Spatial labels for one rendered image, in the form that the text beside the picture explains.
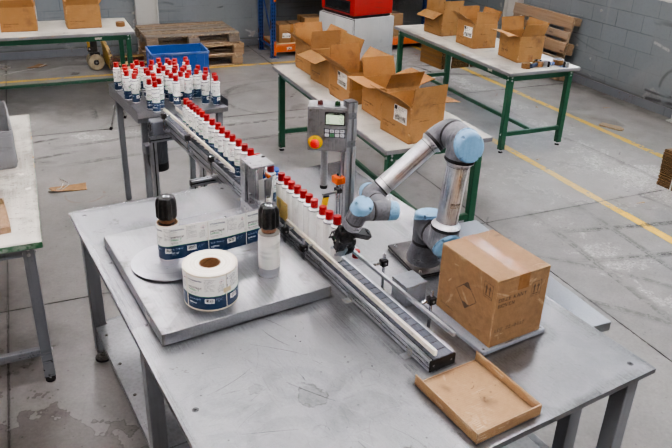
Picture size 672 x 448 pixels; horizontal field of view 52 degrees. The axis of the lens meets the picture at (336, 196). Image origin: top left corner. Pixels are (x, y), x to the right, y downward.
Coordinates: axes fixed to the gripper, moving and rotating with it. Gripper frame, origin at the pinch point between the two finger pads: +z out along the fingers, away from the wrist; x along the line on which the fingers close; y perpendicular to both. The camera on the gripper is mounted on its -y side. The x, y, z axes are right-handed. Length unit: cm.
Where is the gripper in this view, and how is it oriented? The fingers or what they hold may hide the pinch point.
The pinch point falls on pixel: (341, 252)
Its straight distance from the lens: 280.2
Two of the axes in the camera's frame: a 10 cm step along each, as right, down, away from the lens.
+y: -8.6, 1.9, -4.7
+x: 4.3, 7.8, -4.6
